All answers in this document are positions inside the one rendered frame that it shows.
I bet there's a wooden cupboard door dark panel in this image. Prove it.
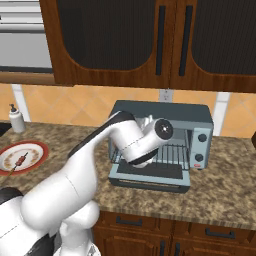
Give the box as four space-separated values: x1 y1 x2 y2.
169 0 256 94
39 0 178 90

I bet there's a toaster oven door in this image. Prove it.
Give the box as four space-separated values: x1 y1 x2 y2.
108 159 192 195

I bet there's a steel range hood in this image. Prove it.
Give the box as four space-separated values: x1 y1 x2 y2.
0 0 55 75

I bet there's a white wall socket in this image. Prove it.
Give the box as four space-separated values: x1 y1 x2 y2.
158 88 173 103

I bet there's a black drawer handle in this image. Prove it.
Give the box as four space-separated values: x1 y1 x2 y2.
204 227 236 240
115 215 144 228

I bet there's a red-rimmed white plate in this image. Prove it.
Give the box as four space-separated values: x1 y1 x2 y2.
0 140 50 177

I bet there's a long black cupboard handle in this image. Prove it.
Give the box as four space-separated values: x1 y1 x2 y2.
155 5 167 76
178 5 194 77

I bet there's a wooden drawer front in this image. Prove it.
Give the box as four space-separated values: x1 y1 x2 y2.
188 220 256 248
99 210 175 236

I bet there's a black hob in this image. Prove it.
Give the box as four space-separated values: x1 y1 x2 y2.
0 122 13 138

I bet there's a wooden base cupboard door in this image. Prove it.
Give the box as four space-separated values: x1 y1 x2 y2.
171 232 256 256
92 225 173 256

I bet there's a wire oven rack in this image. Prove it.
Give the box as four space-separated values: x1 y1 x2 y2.
112 143 191 171

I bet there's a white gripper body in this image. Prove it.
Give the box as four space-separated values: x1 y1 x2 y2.
135 161 152 169

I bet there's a grey-blue toaster oven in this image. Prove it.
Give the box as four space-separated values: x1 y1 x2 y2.
108 99 215 195

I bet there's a white soap dispenser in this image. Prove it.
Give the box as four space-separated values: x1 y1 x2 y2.
8 103 26 134

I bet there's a kebab skewer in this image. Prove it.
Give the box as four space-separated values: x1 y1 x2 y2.
7 152 30 177

